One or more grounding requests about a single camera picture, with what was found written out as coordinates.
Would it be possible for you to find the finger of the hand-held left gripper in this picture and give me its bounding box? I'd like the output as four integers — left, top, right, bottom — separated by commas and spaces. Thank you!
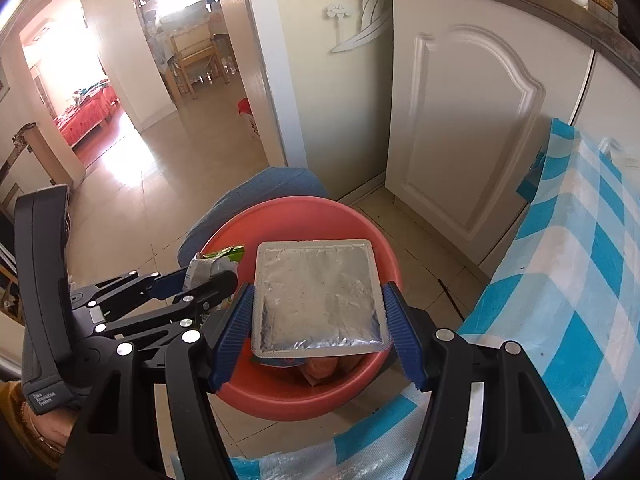
70, 267, 193, 311
94, 270, 238, 342

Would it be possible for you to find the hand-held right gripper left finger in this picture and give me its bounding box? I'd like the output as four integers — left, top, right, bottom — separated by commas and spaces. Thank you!
57, 282, 257, 480

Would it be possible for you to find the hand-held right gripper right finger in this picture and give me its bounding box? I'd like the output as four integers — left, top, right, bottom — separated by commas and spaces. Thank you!
382, 280, 586, 480

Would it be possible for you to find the green and white wrapper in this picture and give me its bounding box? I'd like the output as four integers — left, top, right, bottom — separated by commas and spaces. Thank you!
189, 244, 247, 292

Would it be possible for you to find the silver foil pouch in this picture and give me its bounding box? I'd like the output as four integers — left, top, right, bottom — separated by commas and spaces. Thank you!
250, 239, 392, 359

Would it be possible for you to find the red plastic basin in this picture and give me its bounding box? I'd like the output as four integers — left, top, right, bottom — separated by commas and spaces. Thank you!
197, 196, 403, 420

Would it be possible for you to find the person's left forearm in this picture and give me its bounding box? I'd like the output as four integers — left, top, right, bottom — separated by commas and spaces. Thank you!
0, 380, 81, 471

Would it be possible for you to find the bed with red cover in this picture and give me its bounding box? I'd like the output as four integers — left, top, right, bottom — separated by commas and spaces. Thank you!
54, 84, 119, 150

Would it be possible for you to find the red and white basket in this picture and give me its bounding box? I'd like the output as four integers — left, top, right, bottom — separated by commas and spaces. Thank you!
237, 97, 264, 139

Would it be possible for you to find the blue checked tablecloth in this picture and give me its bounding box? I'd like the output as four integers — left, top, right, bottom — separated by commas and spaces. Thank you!
170, 117, 640, 480

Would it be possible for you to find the wooden chair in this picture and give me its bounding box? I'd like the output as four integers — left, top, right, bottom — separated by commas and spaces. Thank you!
167, 32, 232, 103

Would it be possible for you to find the grey flower wall decal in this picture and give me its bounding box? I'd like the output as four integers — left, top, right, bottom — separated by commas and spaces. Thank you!
325, 0, 397, 56

